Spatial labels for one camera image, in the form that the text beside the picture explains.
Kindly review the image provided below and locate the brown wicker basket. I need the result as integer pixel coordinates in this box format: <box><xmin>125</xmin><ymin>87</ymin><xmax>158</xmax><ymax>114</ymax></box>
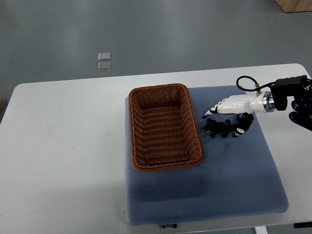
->
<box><xmin>128</xmin><ymin>83</ymin><xmax>205</xmax><ymax>172</ymax></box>

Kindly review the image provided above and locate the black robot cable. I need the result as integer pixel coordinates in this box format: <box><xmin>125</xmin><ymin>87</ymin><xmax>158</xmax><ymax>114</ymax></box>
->
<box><xmin>236</xmin><ymin>76</ymin><xmax>276</xmax><ymax>96</ymax></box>

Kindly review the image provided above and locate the upper metal floor plate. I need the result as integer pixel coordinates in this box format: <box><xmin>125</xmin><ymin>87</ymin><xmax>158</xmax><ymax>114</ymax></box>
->
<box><xmin>98</xmin><ymin>52</ymin><xmax>111</xmax><ymax>61</ymax></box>

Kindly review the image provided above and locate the dark toy crocodile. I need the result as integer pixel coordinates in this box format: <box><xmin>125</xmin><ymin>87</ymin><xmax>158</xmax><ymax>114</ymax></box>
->
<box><xmin>202</xmin><ymin>118</ymin><xmax>238</xmax><ymax>138</ymax></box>

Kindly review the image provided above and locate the blue-grey foam cushion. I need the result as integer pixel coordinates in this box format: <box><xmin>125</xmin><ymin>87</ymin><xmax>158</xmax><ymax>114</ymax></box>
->
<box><xmin>125</xmin><ymin>86</ymin><xmax>289</xmax><ymax>225</ymax></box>

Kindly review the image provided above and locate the wooden box corner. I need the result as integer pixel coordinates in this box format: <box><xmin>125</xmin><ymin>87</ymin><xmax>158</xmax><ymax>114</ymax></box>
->
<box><xmin>275</xmin><ymin>0</ymin><xmax>312</xmax><ymax>13</ymax></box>

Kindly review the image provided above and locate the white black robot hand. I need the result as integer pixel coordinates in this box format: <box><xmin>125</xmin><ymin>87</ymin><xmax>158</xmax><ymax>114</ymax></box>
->
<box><xmin>202</xmin><ymin>92</ymin><xmax>275</xmax><ymax>138</ymax></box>

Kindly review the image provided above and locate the black table control panel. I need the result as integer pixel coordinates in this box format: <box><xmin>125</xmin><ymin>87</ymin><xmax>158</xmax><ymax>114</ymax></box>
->
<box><xmin>293</xmin><ymin>221</ymin><xmax>312</xmax><ymax>229</ymax></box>

